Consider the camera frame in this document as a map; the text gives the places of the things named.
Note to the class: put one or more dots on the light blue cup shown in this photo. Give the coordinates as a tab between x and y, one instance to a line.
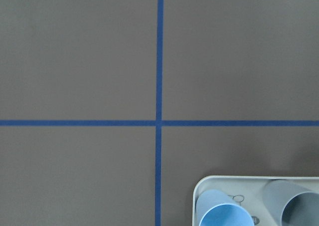
216	208

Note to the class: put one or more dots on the grey cup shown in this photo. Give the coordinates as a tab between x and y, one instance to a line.
290	204

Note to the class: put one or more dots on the blue tape grid lines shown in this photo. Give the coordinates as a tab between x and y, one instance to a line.
158	122

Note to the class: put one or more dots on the cream plastic tray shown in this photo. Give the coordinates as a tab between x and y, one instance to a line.
247	191

